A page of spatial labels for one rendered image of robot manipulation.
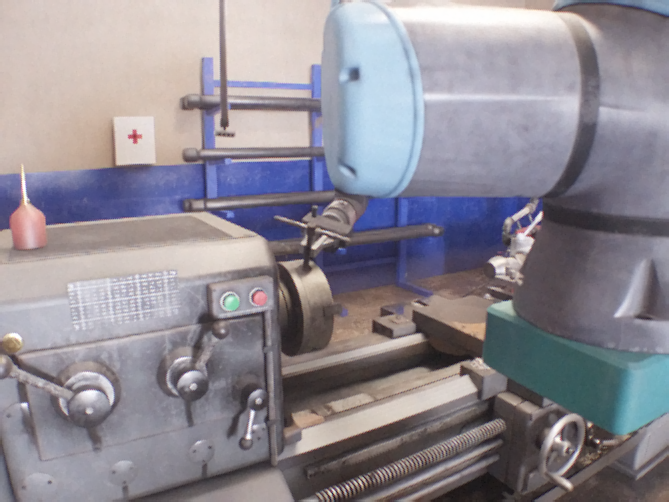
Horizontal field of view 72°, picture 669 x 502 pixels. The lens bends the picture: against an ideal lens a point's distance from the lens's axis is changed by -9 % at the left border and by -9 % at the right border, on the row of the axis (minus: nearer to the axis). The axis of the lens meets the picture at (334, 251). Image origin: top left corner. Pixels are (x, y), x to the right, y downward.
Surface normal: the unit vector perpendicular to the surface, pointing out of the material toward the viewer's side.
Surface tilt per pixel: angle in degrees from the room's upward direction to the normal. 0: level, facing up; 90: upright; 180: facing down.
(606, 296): 70
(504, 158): 125
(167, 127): 90
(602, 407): 90
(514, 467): 90
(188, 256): 45
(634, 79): 77
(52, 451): 90
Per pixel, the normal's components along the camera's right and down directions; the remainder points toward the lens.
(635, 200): -0.45, 0.20
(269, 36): 0.51, 0.18
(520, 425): -0.86, 0.11
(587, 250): -0.72, -0.20
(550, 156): 0.03, 0.73
